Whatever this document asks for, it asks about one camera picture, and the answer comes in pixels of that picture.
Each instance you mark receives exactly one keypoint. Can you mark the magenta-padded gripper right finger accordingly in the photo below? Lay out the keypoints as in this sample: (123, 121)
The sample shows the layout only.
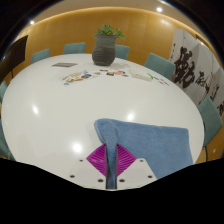
(136, 173)

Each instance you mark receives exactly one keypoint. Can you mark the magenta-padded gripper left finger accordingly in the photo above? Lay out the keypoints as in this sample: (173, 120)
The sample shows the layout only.
(90, 173)

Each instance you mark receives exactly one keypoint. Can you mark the blue towel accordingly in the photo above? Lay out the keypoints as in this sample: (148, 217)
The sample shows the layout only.
(156, 146)

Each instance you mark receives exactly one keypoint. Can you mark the small round coloured stickers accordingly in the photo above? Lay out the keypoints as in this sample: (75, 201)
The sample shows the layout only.
(161, 81)

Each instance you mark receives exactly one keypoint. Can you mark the colourful sticker sheet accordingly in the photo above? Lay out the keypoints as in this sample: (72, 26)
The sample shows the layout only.
(76, 77)

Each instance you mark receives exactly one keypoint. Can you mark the green marker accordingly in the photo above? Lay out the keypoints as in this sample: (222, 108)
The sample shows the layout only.
(150, 76)

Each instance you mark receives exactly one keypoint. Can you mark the flat white box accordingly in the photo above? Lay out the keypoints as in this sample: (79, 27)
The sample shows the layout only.
(140, 75)

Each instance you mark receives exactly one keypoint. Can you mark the row of small colourful cards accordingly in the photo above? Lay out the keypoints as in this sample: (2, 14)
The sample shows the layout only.
(113, 73)

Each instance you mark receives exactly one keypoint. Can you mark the teal chairs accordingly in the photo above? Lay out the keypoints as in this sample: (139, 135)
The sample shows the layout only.
(160, 65)

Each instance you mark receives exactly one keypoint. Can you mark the flat grey tablet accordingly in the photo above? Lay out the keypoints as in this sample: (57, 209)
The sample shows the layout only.
(64, 64)

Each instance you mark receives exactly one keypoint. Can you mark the white calligraphy folding screen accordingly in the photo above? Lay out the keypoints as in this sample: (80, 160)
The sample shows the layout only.
(195, 66)

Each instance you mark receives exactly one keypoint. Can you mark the potted plant in grey pot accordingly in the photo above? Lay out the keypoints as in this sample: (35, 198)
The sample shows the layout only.
(104, 51)

